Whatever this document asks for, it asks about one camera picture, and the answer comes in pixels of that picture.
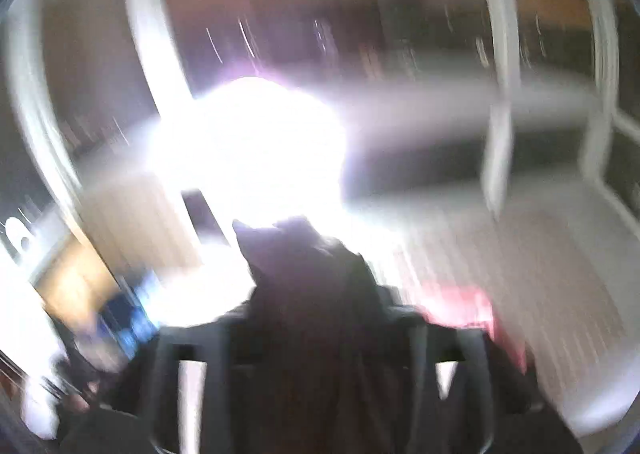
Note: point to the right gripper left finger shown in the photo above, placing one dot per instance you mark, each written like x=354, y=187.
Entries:
x=208, y=344

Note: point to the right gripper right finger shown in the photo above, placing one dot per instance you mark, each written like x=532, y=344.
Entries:
x=451, y=406

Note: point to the dark brown garment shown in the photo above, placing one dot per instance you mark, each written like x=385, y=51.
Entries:
x=318, y=364

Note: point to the white ring light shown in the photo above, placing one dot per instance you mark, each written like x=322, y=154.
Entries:
x=261, y=152

